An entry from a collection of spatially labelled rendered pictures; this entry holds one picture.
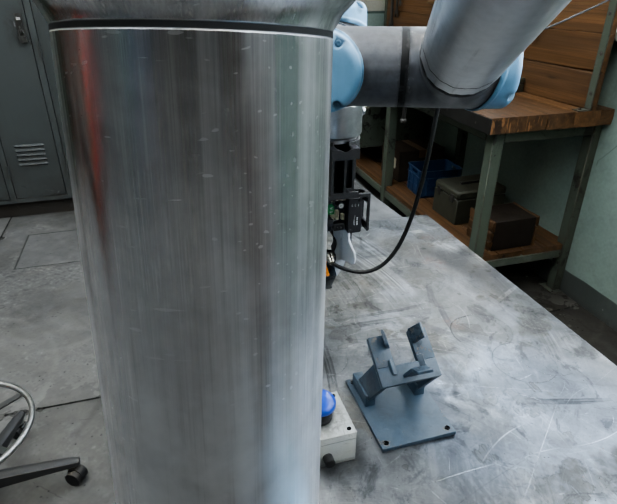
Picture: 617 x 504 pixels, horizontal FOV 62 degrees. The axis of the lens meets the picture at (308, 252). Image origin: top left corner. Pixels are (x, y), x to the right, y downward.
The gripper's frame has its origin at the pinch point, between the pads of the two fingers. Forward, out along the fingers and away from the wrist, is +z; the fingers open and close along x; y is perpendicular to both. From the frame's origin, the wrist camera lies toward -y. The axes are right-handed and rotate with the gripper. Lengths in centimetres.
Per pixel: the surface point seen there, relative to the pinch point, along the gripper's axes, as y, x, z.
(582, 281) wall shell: -92, 155, 82
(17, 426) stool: -77, -74, 86
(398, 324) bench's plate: 0.0, 13.1, 13.1
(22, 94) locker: -271, -88, 18
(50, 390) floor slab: -100, -69, 93
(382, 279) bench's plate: -14.2, 16.7, 13.1
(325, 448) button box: 23.3, -7.6, 10.1
